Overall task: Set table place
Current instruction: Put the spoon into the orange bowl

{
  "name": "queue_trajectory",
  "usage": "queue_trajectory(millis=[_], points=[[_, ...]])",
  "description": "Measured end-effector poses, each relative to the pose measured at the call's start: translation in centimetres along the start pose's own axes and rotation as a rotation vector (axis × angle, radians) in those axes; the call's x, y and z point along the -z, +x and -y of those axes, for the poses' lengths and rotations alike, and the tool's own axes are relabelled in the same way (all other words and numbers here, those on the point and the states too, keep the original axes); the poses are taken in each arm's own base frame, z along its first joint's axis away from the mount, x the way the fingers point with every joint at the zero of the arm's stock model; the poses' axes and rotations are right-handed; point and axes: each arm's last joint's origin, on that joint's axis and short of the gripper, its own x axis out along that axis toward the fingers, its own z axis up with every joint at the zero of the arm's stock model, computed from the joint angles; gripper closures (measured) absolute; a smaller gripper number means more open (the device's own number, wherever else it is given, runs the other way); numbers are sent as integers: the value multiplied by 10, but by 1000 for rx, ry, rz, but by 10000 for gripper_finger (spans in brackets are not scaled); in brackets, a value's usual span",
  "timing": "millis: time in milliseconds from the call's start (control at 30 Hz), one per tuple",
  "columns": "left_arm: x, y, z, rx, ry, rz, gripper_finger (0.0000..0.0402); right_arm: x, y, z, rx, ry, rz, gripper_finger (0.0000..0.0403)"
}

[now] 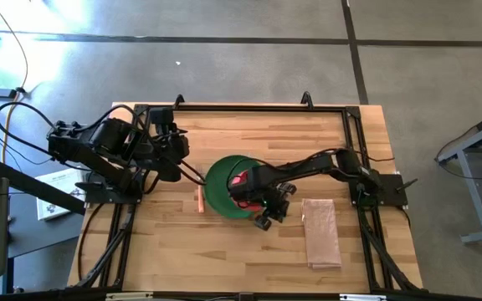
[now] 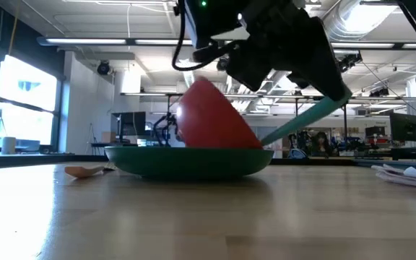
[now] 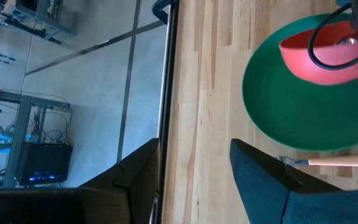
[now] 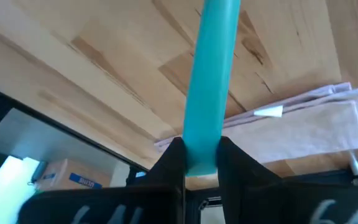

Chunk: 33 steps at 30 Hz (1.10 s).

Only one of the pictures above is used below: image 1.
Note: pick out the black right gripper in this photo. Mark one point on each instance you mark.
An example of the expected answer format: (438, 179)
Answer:
(257, 186)

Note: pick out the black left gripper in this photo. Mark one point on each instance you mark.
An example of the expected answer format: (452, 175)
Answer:
(153, 150)

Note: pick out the red bowl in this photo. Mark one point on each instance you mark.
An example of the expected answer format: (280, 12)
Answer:
(239, 180)

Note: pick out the green plate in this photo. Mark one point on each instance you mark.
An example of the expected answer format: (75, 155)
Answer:
(216, 188)

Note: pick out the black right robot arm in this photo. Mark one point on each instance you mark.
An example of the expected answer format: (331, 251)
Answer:
(316, 163)

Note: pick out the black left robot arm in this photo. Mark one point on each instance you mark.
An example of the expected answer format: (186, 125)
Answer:
(78, 152)

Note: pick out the folded beige napkin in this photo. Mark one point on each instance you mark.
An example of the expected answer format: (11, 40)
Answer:
(320, 234)

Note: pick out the black table clamp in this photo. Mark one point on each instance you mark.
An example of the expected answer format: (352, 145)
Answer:
(178, 100)
(306, 100)

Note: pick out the white printed booklet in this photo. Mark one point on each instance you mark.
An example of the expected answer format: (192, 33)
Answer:
(57, 188)

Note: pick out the black diagonal beam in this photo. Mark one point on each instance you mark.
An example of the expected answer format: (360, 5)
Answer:
(36, 188)

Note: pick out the black side desk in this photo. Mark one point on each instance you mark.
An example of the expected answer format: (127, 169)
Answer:
(40, 234)

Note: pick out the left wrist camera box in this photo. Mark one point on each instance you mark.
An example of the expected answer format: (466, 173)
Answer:
(162, 116)

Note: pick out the silver metal bracket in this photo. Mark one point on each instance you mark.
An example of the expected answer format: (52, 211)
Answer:
(128, 297)
(362, 297)

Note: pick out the grey metal table frame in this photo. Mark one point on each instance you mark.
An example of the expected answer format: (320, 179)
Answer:
(473, 192)

